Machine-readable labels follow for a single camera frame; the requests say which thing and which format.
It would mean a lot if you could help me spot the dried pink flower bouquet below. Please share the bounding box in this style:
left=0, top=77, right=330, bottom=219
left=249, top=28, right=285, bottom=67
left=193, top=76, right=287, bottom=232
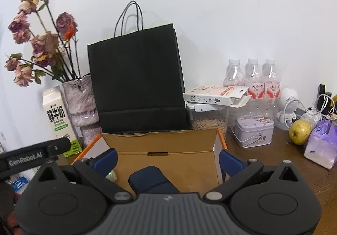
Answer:
left=4, top=0, right=91, bottom=88

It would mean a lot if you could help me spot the person's left hand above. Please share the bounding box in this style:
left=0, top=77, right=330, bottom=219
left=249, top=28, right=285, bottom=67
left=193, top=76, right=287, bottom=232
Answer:
left=6, top=211, right=21, bottom=235

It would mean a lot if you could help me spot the pink mottled vase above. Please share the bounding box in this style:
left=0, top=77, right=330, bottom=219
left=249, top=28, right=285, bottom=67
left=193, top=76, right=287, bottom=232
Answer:
left=61, top=73, right=103, bottom=146

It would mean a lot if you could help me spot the white printed tin box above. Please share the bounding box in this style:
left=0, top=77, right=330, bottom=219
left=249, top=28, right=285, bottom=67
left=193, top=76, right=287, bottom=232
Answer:
left=235, top=115, right=275, bottom=148

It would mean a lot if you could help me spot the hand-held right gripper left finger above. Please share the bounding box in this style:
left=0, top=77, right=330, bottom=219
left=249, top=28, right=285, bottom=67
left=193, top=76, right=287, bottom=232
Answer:
left=34, top=148, right=133, bottom=203

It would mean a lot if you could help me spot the clear water bottle red label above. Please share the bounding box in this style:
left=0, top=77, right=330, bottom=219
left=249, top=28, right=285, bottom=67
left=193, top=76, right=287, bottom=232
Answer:
left=223, top=59, right=248, bottom=127
left=243, top=58, right=265, bottom=120
left=261, top=58, right=282, bottom=122

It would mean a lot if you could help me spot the white cable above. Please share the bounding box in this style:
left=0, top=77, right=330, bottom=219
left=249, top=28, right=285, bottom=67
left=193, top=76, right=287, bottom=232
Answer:
left=299, top=93, right=335, bottom=121

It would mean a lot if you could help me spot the blue packet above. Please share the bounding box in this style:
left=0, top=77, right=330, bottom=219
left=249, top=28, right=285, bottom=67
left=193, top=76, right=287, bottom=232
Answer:
left=12, top=176, right=29, bottom=191

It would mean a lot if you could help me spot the white glove box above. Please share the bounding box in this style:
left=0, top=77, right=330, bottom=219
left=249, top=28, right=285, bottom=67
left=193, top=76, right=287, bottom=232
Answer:
left=183, top=86, right=253, bottom=108

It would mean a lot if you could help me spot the yellow pear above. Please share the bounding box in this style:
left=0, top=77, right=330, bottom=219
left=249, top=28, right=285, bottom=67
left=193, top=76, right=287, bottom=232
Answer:
left=289, top=120, right=312, bottom=145

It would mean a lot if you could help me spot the small white desk fan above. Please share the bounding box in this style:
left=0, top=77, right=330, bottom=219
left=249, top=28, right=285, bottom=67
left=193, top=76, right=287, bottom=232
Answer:
left=276, top=88, right=301, bottom=130

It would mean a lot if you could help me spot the purple tissue pack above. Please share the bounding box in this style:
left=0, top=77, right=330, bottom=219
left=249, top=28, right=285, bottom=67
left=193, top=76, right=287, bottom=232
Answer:
left=304, top=120, right=337, bottom=170

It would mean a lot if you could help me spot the dark blue case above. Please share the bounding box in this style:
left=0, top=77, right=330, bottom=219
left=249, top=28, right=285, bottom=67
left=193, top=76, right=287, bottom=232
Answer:
left=128, top=166, right=181, bottom=195

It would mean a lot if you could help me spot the clear container with seeds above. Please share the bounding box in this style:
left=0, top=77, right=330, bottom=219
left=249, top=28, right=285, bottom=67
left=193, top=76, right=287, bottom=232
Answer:
left=185, top=101, right=229, bottom=141

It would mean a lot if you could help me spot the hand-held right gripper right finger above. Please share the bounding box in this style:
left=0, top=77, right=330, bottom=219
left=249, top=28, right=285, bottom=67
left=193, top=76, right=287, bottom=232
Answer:
left=205, top=149, right=301, bottom=203

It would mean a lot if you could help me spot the white green milk carton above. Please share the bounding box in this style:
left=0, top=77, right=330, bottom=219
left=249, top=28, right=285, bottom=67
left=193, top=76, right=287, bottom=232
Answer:
left=42, top=85, right=83, bottom=158

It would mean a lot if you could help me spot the orange cardboard box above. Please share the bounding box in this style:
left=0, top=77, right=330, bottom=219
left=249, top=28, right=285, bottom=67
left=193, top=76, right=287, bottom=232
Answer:
left=71, top=128, right=228, bottom=195

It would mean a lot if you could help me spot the black paper bag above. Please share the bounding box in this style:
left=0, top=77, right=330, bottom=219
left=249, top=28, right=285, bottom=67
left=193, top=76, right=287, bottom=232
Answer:
left=87, top=1, right=190, bottom=134

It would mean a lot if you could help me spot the black charger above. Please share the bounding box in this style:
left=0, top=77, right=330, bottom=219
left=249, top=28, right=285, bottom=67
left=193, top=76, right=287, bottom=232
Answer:
left=317, top=84, right=333, bottom=117

